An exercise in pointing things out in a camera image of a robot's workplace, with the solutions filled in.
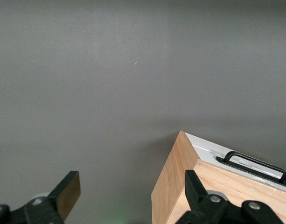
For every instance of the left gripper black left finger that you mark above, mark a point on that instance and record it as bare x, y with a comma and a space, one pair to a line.
63, 196

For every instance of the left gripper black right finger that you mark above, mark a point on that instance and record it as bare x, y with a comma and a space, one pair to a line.
198, 198

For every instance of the wooden drawer with white front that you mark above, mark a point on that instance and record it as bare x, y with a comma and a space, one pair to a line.
203, 147

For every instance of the light wooden cabinet box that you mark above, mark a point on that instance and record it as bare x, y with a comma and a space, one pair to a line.
170, 182

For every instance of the grey table mat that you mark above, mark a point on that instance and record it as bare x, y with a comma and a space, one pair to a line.
110, 81

